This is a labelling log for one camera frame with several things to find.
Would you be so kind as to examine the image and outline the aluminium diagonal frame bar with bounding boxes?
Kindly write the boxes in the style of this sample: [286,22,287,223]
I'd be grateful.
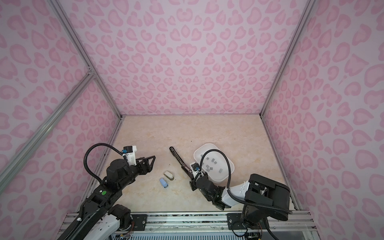
[1,71,95,193]

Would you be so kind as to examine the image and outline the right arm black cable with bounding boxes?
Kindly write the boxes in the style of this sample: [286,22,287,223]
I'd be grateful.
[199,148,293,215]

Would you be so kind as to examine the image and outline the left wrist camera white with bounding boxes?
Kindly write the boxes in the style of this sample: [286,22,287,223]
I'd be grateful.
[122,146,137,166]

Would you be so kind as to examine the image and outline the aluminium frame corner post right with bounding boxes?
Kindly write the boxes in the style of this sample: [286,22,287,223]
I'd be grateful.
[260,0,319,119]

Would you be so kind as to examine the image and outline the aluminium frame corner post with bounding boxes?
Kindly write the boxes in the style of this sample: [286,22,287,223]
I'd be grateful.
[260,0,319,119]
[47,0,123,120]

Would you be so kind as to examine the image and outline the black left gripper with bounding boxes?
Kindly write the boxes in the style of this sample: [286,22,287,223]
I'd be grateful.
[119,154,155,191]

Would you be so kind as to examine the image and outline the blue small stapler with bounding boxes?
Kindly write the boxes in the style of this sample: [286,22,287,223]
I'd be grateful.
[160,178,169,189]

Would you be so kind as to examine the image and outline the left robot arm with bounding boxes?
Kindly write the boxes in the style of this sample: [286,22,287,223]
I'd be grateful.
[59,156,156,240]

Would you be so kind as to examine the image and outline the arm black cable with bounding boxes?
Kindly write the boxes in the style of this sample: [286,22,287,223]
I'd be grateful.
[199,148,293,215]
[83,142,125,184]

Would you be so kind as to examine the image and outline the aluminium frame corner post left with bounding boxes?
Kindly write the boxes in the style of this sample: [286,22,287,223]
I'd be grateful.
[47,0,123,120]

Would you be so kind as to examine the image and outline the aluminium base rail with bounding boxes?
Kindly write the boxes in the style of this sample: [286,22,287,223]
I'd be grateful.
[56,211,319,240]

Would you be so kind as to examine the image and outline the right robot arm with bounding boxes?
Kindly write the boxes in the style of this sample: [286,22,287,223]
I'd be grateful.
[190,173,293,229]

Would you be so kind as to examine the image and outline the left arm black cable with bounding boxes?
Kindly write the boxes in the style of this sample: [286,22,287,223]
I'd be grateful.
[83,142,125,184]

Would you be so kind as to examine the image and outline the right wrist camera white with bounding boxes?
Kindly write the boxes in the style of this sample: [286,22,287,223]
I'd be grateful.
[191,163,202,174]

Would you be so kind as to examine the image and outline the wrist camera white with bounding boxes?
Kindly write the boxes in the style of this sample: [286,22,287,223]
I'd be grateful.
[191,163,202,174]
[122,146,137,166]

